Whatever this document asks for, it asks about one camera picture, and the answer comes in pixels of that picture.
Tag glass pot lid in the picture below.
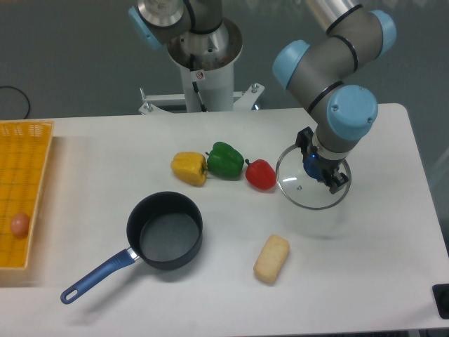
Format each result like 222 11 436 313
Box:
275 145 351 210

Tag beige bread loaf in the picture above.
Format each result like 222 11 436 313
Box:
253 234 290 284

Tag yellow plastic basket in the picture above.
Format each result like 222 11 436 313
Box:
1 119 54 270

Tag black device at table edge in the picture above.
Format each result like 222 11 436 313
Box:
432 284 449 319

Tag yellow bell pepper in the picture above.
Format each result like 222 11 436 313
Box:
170 152 207 187

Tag black saucepan blue handle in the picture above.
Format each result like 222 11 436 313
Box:
60 191 203 305

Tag green bell pepper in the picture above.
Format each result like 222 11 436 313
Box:
206 141 244 179

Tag black cable on pedestal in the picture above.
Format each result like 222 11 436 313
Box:
189 53 208 113

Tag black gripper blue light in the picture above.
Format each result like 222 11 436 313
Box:
295 126 349 194

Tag black cable loop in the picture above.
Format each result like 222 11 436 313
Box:
0 86 31 119

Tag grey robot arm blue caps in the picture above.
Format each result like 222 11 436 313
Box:
128 1 396 193

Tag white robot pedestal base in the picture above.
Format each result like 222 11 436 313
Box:
139 18 264 115

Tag brown egg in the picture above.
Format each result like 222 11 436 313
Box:
10 212 30 238

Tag red bell pepper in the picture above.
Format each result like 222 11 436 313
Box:
245 159 276 191

